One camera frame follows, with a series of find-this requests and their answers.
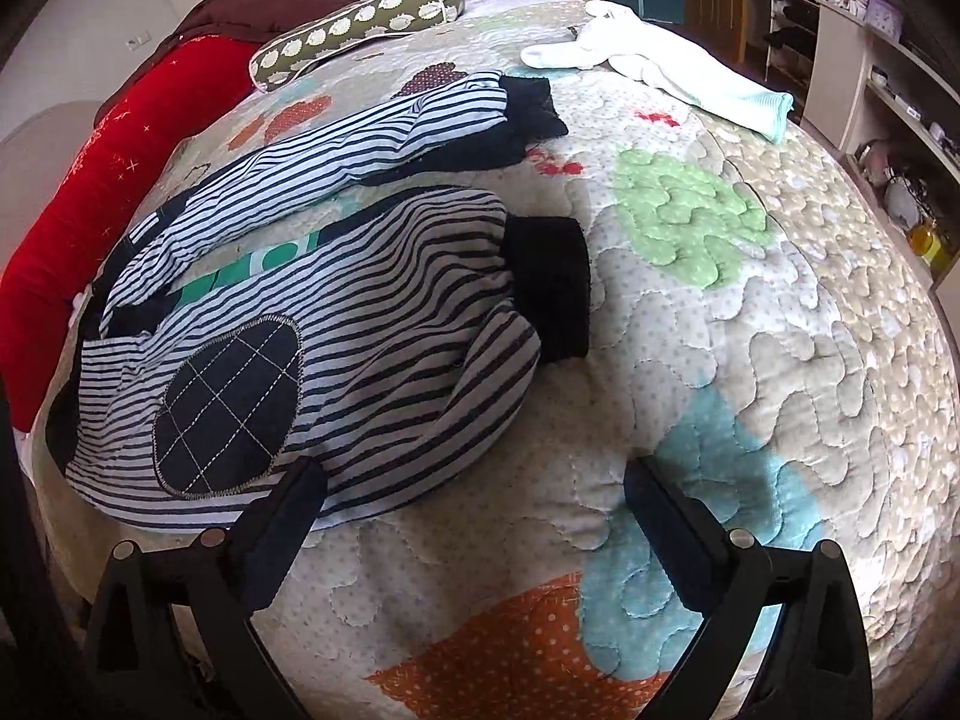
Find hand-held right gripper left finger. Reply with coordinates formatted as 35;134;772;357
82;456;329;720

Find yellow bottle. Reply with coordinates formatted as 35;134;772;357
907;221;946;263

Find white round object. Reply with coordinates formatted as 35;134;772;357
885;180;920;230

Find striped pants with dark patches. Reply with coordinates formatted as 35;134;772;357
45;71;593;526

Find green patterned pillow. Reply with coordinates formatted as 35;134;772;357
249;0;466;95

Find shoe rack with shoes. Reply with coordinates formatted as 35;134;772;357
761;0;878;91

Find red bolster pillow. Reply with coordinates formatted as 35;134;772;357
0;34;260;428

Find beige desk shelf unit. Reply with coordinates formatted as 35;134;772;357
801;0;960;293

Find white plush rabbit comforter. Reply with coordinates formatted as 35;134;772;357
520;0;794;143

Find beige round headboard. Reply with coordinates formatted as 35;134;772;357
0;101;102;278

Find brown blanket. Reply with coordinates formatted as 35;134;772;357
154;0;361;61

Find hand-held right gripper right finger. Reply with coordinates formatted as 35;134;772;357
622;457;877;720

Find quilted heart-pattern bedspread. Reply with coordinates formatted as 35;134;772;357
30;0;953;720

